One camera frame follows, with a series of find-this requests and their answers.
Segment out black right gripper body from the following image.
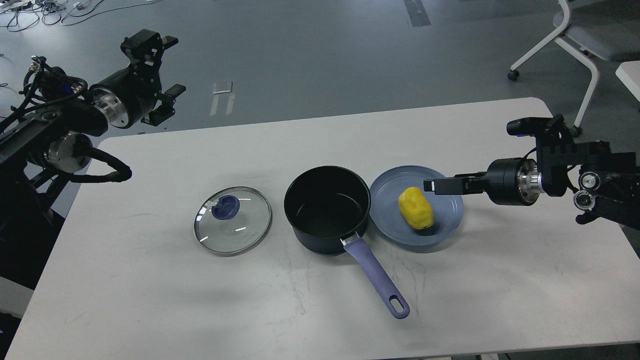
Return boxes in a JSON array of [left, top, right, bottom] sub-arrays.
[[483, 157, 543, 207]]

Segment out tangled cables on floor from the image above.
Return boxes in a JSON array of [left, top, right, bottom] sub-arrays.
[[0, 0, 161, 33]]

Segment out white furniture corner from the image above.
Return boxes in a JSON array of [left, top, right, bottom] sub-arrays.
[[615, 60, 640, 101]]

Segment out blue plate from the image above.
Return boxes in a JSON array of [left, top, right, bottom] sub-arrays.
[[370, 165, 464, 253]]

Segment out yellow potato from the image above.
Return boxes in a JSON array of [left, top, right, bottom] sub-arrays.
[[397, 186, 435, 230]]

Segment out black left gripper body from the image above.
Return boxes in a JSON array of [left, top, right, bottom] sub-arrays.
[[90, 64, 162, 129]]

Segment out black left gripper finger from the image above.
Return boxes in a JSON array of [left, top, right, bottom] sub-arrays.
[[141, 84, 186, 126], [119, 29, 179, 76]]

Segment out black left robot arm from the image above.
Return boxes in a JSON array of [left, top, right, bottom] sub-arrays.
[[0, 29, 186, 290]]

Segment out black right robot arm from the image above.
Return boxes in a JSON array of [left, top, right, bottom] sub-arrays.
[[423, 114, 640, 229]]

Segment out dark blue saucepan purple handle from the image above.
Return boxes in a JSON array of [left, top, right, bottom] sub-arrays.
[[283, 165, 410, 319]]

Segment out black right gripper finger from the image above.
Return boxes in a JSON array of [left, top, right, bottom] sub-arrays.
[[423, 171, 487, 196]]

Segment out white chair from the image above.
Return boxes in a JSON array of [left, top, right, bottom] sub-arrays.
[[507, 0, 640, 137]]

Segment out glass pot lid purple knob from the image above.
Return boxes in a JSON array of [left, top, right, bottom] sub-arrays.
[[193, 186, 273, 257]]

